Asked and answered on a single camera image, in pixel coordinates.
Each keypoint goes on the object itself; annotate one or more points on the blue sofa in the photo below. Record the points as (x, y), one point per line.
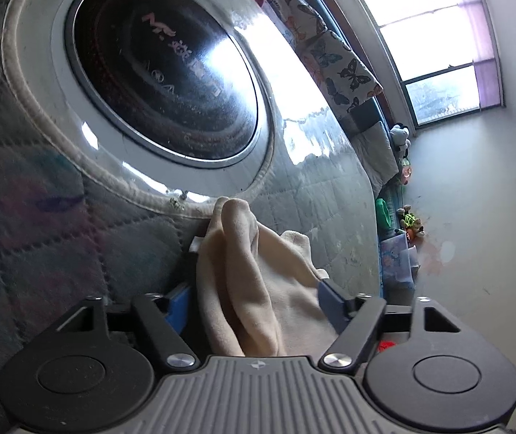
(386, 115)

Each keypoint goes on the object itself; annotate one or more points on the green plush toy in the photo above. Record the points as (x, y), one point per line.
(406, 221)

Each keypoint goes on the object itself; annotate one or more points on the butterfly print pillow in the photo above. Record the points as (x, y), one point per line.
(343, 72)
(294, 4)

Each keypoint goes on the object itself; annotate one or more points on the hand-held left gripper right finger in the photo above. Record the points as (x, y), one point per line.
(335, 303)

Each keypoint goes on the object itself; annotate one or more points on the grey pillow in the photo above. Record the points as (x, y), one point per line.
(377, 153)

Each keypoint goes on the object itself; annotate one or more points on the brown plush toy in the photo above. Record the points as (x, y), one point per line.
(416, 233)

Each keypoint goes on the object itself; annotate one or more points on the window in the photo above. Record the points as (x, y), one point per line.
(425, 18)

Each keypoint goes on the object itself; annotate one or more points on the clear plastic storage box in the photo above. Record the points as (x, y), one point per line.
(395, 262)

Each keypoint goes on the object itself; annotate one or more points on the pink green toy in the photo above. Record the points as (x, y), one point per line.
(405, 172)

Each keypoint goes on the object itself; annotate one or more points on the cream garment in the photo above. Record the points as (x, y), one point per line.
(258, 289)

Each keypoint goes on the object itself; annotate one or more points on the panda plush toy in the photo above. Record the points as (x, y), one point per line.
(400, 140)

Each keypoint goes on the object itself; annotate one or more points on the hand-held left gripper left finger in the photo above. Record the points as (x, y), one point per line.
(179, 307)

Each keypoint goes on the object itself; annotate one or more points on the green bowl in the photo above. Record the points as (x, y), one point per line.
(383, 214)

